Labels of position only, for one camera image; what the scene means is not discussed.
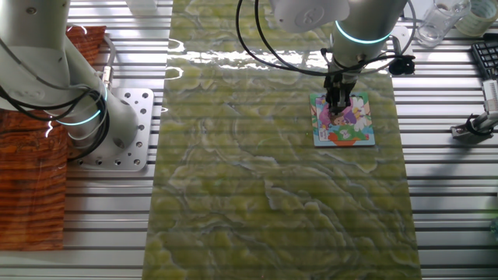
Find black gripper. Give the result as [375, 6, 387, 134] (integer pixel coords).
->
[323, 72, 358, 117]

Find butterfly girl puzzle board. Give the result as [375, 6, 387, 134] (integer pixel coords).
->
[309, 91, 377, 149]

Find green marble pattern mat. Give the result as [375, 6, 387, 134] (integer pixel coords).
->
[142, 0, 423, 280]

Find clear plastic containers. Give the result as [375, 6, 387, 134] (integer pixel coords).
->
[413, 0, 472, 49]

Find black keyboard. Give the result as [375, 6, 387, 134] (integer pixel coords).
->
[471, 40, 498, 81]

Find large cream tape roll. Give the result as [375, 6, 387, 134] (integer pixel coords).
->
[454, 0, 498, 38]

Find brown wood grain mat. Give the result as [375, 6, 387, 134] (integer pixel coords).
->
[0, 25, 107, 252]

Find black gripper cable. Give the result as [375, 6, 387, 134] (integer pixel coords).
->
[234, 0, 418, 78]

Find wrist camera with silver bracket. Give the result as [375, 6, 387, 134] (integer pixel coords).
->
[388, 25, 417, 76]

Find silver camera mount clamp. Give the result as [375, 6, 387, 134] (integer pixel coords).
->
[450, 110, 498, 142]

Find ridged silver camera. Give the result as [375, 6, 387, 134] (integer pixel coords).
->
[481, 79, 498, 114]

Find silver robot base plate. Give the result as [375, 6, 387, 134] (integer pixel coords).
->
[75, 87, 156, 173]

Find grey cable with metal connector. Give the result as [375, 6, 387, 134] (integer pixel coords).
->
[100, 33, 117, 89]

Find black arm base cable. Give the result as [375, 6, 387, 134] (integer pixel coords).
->
[0, 83, 111, 161]

